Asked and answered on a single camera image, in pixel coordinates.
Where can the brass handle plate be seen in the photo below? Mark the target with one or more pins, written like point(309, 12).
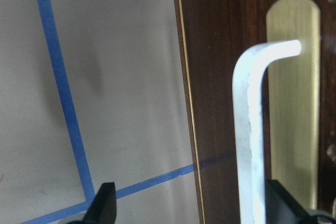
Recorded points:
point(294, 87)

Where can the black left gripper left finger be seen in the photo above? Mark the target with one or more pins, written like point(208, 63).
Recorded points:
point(103, 209)

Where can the white drawer handle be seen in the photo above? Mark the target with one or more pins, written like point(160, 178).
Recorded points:
point(248, 123)

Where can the dark wooden drawer cabinet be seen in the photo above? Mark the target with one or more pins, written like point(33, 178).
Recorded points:
point(212, 34)

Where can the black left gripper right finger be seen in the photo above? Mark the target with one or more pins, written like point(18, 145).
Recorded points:
point(282, 208)

